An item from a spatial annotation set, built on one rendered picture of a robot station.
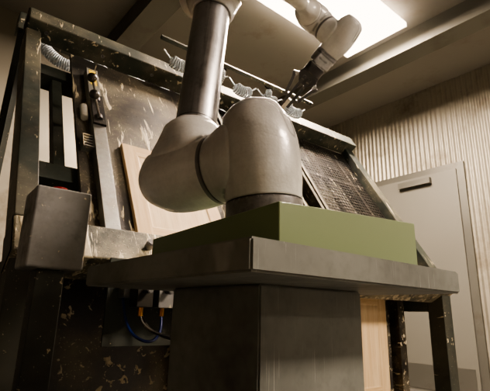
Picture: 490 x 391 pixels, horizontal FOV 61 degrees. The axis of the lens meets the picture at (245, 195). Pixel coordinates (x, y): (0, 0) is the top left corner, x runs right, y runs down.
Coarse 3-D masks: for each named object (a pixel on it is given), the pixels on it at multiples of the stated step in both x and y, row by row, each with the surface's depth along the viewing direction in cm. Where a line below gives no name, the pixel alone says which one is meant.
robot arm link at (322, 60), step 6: (318, 48) 160; (312, 54) 161; (318, 54) 159; (324, 54) 158; (312, 60) 161; (318, 60) 159; (324, 60) 158; (330, 60) 158; (318, 66) 161; (324, 66) 160; (330, 66) 161
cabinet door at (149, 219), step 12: (132, 156) 162; (144, 156) 167; (132, 168) 157; (132, 180) 152; (132, 192) 148; (132, 204) 144; (144, 204) 147; (144, 216) 142; (156, 216) 146; (168, 216) 150; (180, 216) 153; (192, 216) 157; (204, 216) 161; (216, 216) 165; (144, 228) 138; (156, 228) 141; (168, 228) 145; (180, 228) 149
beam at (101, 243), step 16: (16, 224) 109; (16, 240) 106; (96, 240) 120; (112, 240) 123; (128, 240) 126; (144, 240) 130; (96, 256) 116; (112, 256) 119; (128, 256) 122; (80, 272) 118
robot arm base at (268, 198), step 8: (232, 200) 79; (240, 200) 77; (248, 200) 76; (256, 200) 75; (264, 200) 75; (272, 200) 75; (280, 200) 76; (288, 200) 76; (296, 200) 78; (232, 208) 78; (240, 208) 76; (248, 208) 75
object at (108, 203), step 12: (96, 72) 188; (96, 132) 157; (96, 144) 152; (108, 144) 156; (96, 156) 148; (108, 156) 151; (96, 168) 145; (108, 168) 146; (96, 180) 143; (108, 180) 142; (96, 192) 140; (108, 192) 138; (108, 204) 134; (108, 216) 130; (120, 228) 130
